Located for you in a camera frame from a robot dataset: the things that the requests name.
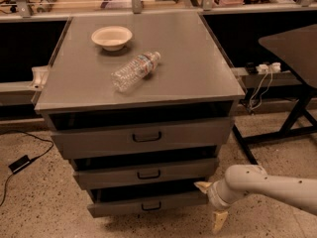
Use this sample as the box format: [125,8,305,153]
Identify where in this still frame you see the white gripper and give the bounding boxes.
[194,179,239,234]

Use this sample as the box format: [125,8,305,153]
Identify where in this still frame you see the grey bottom drawer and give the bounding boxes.
[87,190,208,217]

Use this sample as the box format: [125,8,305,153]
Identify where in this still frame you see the grey drawer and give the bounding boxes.
[73,158,219,190]
[87,190,208,217]
[53,117,234,159]

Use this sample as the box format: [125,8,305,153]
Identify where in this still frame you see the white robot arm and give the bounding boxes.
[194,165,317,234]

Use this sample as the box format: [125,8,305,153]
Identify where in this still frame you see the grey middle drawer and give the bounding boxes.
[73,158,219,190]

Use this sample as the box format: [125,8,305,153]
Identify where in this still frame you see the grey drawer cabinet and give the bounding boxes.
[34,10,246,196]

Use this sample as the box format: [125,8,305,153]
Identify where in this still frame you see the grey top drawer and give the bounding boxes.
[53,117,234,159]

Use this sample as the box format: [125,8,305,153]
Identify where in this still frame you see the white power strip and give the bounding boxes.
[257,62,281,73]

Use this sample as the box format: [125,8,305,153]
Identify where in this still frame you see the clear plastic water bottle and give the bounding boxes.
[111,52,160,92]

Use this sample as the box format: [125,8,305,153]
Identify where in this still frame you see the black side table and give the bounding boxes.
[233,24,317,165]

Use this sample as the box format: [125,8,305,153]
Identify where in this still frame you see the black power adapter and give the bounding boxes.
[9,155,30,174]

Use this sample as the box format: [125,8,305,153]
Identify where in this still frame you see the white paper bowl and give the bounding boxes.
[91,26,133,52]

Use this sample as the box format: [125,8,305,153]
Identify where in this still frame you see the white power cables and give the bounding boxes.
[248,70,275,112]

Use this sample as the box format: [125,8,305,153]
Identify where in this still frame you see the black adapter cable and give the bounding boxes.
[0,129,54,207]

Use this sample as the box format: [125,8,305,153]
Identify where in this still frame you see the white bracket on rail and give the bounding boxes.
[31,65,50,90]

